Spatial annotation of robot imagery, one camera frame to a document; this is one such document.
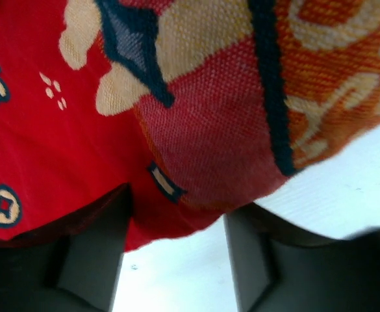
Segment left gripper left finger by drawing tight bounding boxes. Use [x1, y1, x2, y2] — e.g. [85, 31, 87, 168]
[0, 184, 133, 311]

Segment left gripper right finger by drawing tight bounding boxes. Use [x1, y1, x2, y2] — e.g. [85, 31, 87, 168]
[224, 203, 380, 311]

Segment red printed pillowcase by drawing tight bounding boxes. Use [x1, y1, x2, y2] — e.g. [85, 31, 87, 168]
[0, 1, 380, 250]

